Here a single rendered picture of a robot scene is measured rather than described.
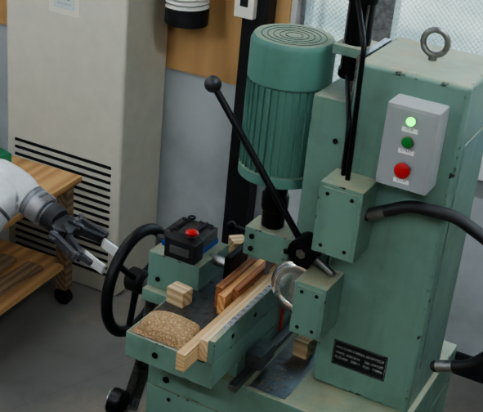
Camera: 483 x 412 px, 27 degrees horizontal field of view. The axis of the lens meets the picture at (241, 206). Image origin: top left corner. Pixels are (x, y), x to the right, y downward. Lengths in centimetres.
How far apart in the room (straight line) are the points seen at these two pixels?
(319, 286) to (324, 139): 29
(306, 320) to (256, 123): 41
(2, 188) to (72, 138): 111
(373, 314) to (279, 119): 44
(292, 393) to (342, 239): 40
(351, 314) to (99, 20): 181
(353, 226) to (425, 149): 21
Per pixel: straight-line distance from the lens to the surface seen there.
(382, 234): 203
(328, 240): 198
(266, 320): 228
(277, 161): 210
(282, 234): 223
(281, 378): 224
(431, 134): 185
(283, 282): 214
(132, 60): 364
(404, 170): 188
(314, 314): 206
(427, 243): 200
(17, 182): 276
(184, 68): 382
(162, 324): 214
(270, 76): 204
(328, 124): 204
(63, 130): 385
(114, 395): 234
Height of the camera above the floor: 209
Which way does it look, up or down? 26 degrees down
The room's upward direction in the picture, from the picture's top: 6 degrees clockwise
